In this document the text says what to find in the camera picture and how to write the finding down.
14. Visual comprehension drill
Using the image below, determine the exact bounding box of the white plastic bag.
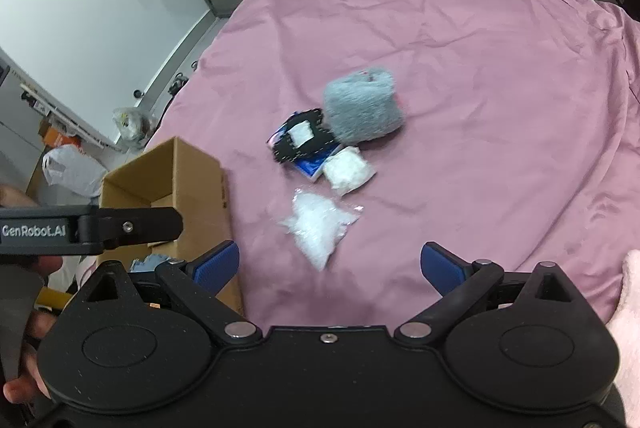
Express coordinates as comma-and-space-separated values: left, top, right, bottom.
41, 144, 108, 199

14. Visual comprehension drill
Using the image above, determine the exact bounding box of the grey fluffy plush item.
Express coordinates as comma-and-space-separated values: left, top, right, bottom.
321, 66, 405, 146

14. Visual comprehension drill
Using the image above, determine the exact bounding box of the clear bag of white stuffing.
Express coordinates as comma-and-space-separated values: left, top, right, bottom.
277, 188, 365, 271

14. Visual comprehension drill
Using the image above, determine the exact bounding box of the black fabric item white patch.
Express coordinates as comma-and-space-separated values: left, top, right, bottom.
270, 107, 333, 165

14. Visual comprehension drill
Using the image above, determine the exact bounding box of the blue packet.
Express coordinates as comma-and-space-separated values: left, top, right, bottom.
292, 143, 346, 183

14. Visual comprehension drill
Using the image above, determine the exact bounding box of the dark shoe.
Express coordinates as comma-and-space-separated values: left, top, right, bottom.
167, 71, 192, 96

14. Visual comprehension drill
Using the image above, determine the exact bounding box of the white soft packet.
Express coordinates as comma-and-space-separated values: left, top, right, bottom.
322, 145, 376, 196

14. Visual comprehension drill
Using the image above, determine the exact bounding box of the person's left hand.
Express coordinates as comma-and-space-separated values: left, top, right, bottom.
2, 255, 63, 404

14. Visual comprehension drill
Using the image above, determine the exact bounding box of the pink bed blanket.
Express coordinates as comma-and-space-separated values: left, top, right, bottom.
132, 0, 640, 339

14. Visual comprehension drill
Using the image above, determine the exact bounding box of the cardboard box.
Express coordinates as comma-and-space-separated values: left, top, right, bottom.
100, 135, 246, 316

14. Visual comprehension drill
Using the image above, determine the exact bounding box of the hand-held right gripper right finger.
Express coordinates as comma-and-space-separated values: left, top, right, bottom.
395, 242, 576, 345

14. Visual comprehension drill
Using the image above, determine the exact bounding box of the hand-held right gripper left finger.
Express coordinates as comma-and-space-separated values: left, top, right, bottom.
75, 239, 263, 349

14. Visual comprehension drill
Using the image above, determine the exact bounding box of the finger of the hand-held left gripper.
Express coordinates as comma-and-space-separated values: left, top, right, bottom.
75, 205, 184, 255

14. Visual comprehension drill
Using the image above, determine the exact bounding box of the light blue cloth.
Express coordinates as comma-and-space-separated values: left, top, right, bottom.
130, 253, 172, 275

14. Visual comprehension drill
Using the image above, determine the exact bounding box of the clear plastic bag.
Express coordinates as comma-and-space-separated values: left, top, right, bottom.
112, 107, 151, 141

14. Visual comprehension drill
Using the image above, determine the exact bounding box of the yellow wooden table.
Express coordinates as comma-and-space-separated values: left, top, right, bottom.
34, 287, 72, 310

